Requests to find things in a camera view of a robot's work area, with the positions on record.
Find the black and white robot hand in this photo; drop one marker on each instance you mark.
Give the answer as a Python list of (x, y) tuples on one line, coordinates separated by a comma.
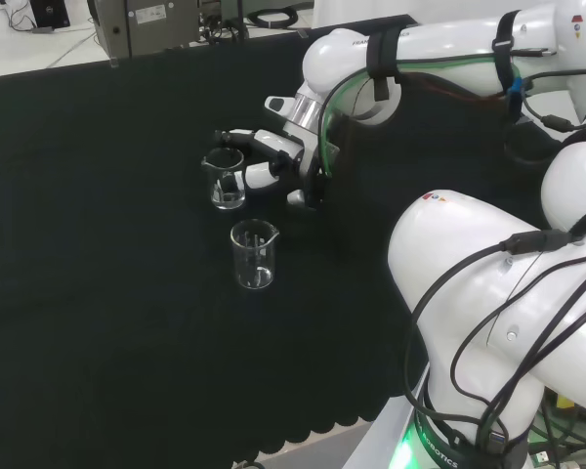
[(278, 146)]

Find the clear glass beaker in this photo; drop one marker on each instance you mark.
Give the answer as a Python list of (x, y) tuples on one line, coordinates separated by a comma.
[(227, 195), (254, 278)]

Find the clear cloth clip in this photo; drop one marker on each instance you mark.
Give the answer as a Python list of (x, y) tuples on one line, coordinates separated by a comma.
[(303, 33), (113, 63)]

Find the grey metal cabinet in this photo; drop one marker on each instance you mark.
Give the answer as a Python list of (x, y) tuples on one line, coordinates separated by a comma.
[(146, 29)]

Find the black bench cloth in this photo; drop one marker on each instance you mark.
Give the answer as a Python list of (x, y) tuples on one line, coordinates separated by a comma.
[(78, 244)]

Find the black computer tower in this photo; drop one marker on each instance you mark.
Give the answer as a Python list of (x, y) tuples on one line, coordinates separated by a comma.
[(49, 12)]

